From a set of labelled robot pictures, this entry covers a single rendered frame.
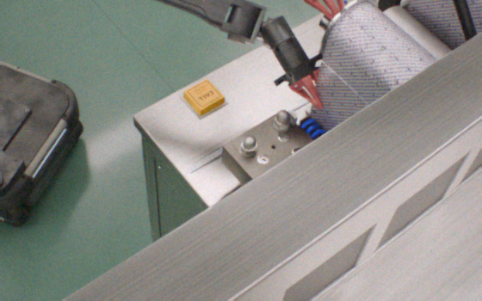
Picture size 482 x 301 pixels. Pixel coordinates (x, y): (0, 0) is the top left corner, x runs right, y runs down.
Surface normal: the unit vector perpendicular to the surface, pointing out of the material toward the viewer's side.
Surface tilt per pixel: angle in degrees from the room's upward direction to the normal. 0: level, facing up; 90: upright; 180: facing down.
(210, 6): 39
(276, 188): 0
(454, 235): 0
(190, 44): 0
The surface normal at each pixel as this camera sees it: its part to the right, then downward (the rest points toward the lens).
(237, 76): 0.07, -0.57
